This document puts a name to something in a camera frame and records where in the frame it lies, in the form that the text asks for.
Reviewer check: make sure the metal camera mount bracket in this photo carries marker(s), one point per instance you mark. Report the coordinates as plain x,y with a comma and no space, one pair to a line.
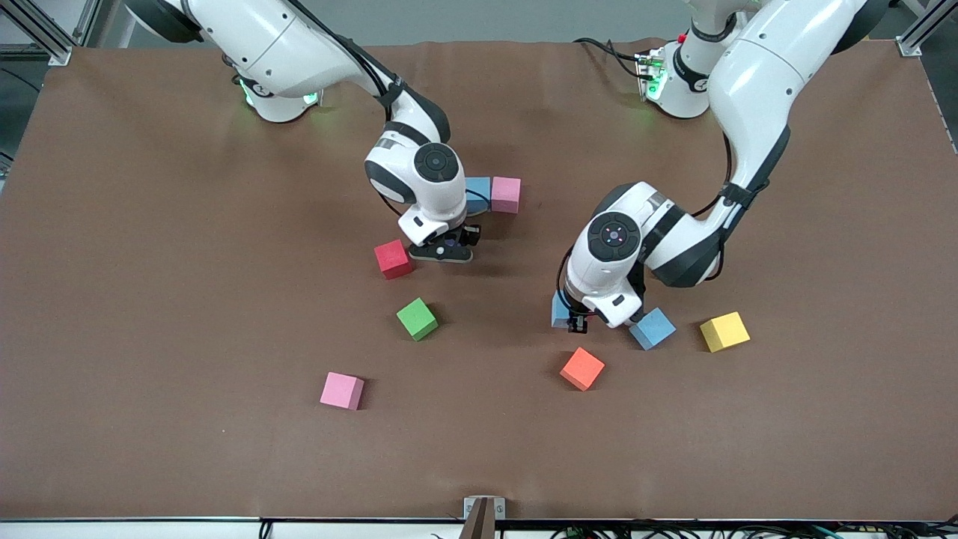
484,516

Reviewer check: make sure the brown table mat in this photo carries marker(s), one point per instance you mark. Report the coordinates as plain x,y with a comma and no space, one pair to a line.
479,449

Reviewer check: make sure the base connector box green light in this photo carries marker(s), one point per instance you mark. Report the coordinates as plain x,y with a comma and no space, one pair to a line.
311,97
651,75

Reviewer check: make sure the green foam cube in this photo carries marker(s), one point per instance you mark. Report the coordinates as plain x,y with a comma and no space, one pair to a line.
417,319

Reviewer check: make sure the orange foam cube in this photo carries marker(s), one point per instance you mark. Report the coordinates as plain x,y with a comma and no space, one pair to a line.
582,368

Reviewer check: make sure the aluminium frame post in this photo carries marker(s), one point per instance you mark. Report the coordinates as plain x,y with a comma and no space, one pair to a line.
45,37
917,37

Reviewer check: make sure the yellow foam cube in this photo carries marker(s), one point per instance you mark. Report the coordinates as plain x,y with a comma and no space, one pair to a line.
724,332

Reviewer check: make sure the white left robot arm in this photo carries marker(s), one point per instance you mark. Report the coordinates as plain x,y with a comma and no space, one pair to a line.
756,82

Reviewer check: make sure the pink foam cube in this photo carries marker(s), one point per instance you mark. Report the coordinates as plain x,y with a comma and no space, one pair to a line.
342,391
506,195

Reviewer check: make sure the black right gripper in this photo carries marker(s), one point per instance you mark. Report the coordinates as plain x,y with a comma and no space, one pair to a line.
471,234

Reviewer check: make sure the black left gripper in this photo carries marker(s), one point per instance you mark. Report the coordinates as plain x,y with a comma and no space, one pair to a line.
577,323

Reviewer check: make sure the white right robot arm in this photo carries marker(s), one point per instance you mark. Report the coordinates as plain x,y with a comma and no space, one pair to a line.
430,195

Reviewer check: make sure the red foam cube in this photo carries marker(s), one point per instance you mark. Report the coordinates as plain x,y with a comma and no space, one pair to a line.
393,259

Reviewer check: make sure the blue foam cube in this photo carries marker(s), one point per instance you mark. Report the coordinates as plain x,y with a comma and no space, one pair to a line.
652,328
559,308
483,191

